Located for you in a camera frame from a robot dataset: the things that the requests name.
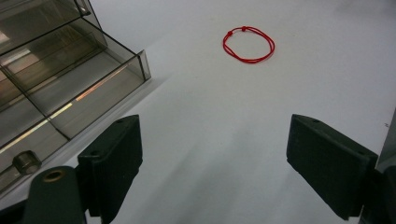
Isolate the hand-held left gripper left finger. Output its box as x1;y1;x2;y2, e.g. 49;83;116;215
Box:
77;114;144;224

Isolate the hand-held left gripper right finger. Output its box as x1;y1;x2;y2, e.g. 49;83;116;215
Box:
286;113;379;221

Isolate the smoked clear acrylic drawer box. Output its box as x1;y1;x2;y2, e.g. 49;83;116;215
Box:
0;0;152;196

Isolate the red string bracelet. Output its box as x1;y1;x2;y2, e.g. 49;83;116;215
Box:
221;25;276;64

